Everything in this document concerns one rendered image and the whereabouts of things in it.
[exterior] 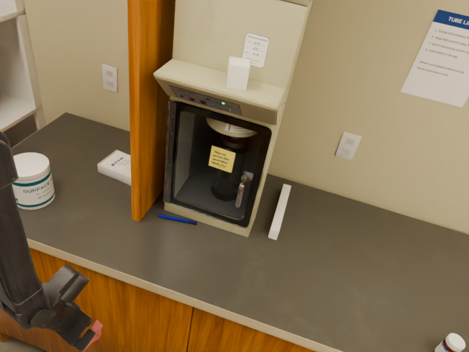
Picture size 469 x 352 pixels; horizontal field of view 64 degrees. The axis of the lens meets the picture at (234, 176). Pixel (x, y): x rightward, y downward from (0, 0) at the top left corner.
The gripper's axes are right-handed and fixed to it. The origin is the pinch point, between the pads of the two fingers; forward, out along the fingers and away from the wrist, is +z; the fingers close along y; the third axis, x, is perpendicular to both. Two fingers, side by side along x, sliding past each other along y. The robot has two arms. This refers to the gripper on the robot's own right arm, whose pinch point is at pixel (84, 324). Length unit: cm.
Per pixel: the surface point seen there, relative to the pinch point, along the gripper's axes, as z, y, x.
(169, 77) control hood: -28, 9, -58
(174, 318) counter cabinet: 34.0, -8.3, -13.0
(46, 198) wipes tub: 13, 46, -20
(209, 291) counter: 18.9, -17.0, -24.8
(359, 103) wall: 17, -26, -109
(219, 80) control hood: -25, -1, -65
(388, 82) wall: 9, -33, -116
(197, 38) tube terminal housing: -29, 9, -71
